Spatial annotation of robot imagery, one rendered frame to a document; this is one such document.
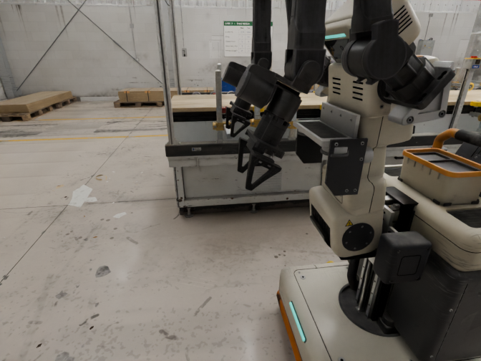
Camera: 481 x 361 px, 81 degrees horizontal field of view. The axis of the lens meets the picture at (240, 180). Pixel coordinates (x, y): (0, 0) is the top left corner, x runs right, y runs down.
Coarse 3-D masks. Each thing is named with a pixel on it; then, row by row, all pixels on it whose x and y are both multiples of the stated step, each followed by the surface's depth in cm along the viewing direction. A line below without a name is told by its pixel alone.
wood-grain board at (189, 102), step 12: (180, 96) 252; (192, 96) 252; (204, 96) 252; (228, 96) 252; (300, 96) 252; (312, 96) 252; (456, 96) 252; (468, 96) 252; (480, 96) 252; (180, 108) 197; (192, 108) 198; (204, 108) 199; (252, 108) 203; (264, 108) 205; (300, 108) 208; (312, 108) 209
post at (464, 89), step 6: (468, 78) 195; (462, 84) 198; (468, 84) 196; (462, 90) 199; (462, 96) 199; (456, 102) 204; (462, 102) 202; (456, 108) 204; (456, 114) 205; (450, 120) 210; (456, 120) 207; (450, 126) 210; (456, 126) 209
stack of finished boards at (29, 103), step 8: (24, 96) 687; (32, 96) 687; (40, 96) 687; (48, 96) 687; (56, 96) 704; (64, 96) 750; (72, 96) 798; (0, 104) 578; (8, 104) 578; (16, 104) 578; (24, 104) 578; (32, 104) 596; (40, 104) 628; (48, 104) 660; (0, 112) 574; (8, 112) 577; (16, 112) 579; (24, 112) 582
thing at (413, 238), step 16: (384, 208) 92; (320, 224) 97; (384, 224) 92; (384, 240) 83; (400, 240) 81; (416, 240) 81; (352, 256) 96; (368, 256) 97; (384, 256) 83; (400, 256) 80; (416, 256) 81; (384, 272) 83; (400, 272) 83; (416, 272) 83
